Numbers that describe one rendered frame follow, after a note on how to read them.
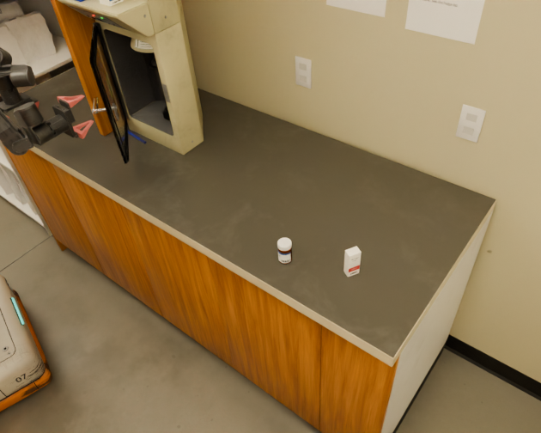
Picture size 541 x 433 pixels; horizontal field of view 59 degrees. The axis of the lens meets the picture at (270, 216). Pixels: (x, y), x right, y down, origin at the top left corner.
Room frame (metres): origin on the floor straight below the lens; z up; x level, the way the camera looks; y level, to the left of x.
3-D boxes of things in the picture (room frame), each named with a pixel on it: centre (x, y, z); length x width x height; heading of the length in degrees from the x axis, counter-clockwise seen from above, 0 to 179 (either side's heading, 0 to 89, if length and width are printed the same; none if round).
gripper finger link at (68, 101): (1.42, 0.61, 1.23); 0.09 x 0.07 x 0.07; 138
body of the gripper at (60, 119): (1.37, 0.66, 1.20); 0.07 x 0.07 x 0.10; 48
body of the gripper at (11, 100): (1.56, 0.87, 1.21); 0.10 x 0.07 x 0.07; 139
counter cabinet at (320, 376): (1.54, 0.26, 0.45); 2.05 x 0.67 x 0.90; 48
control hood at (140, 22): (1.56, 0.47, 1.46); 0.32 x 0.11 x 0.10; 48
